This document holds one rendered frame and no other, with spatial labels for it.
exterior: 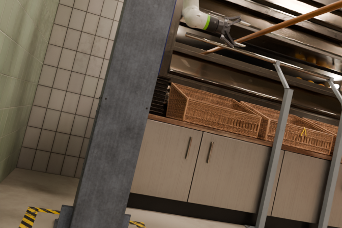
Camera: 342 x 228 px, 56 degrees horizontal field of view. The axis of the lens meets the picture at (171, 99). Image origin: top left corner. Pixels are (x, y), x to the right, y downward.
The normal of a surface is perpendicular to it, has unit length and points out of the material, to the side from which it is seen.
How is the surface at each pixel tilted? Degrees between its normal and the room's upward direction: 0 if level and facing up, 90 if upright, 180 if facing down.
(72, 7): 90
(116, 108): 90
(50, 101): 90
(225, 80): 70
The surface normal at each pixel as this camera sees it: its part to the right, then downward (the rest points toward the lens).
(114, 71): 0.27, 0.01
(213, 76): 0.32, -0.33
